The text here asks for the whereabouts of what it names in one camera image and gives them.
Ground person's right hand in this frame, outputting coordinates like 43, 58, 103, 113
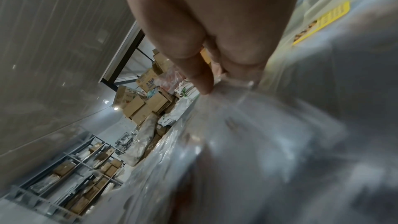
118, 0, 306, 96

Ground clear bags with labels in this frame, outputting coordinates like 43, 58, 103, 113
264, 0, 398, 83

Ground stack of bagged red headbands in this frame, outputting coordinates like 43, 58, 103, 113
102, 70, 398, 224

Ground plain yellowish cardboard box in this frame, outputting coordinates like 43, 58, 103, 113
200, 48, 213, 69

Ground white sack with blue print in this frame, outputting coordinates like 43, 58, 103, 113
156, 114, 178, 127

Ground heap of tilted cardboard boxes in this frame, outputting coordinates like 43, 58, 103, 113
113, 48, 187, 125

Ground grey metal shelf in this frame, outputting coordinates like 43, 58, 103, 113
9, 135, 125, 216

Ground black metal frame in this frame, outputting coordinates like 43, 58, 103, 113
99, 21, 155, 93

